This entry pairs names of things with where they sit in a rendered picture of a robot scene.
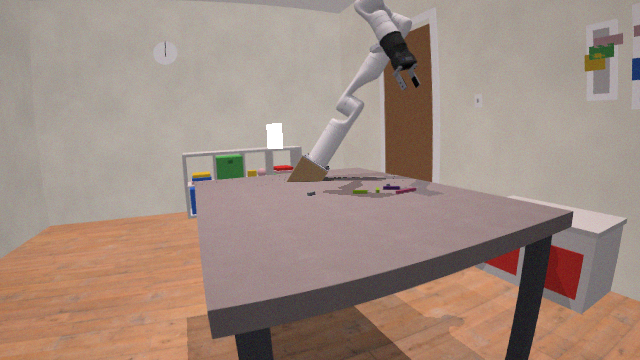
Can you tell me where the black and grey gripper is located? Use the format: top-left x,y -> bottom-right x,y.
370,21 -> 421,91

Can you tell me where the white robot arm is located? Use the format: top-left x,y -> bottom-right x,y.
308,0 -> 412,167

